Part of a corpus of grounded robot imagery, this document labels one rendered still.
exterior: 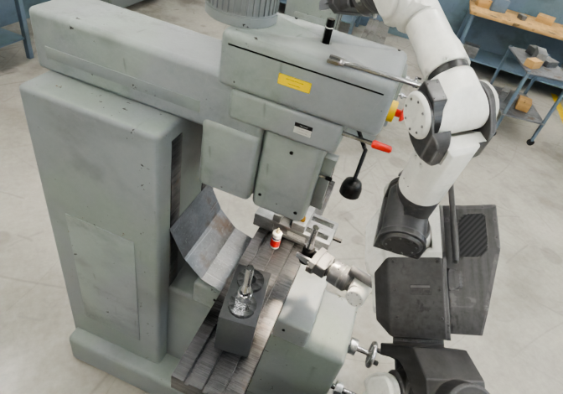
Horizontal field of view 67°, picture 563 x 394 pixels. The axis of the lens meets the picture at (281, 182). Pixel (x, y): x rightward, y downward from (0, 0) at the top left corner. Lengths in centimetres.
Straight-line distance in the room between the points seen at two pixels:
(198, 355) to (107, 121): 80
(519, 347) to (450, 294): 237
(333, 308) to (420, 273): 98
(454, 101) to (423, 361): 55
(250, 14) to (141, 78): 41
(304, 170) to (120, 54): 65
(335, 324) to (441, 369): 96
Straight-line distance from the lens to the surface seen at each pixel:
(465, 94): 71
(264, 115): 120
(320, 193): 141
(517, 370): 326
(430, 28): 76
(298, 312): 174
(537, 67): 556
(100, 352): 241
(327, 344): 185
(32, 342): 274
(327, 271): 154
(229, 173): 136
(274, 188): 135
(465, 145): 74
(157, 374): 232
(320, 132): 117
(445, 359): 103
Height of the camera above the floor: 229
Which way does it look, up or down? 39 degrees down
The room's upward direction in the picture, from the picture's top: 13 degrees clockwise
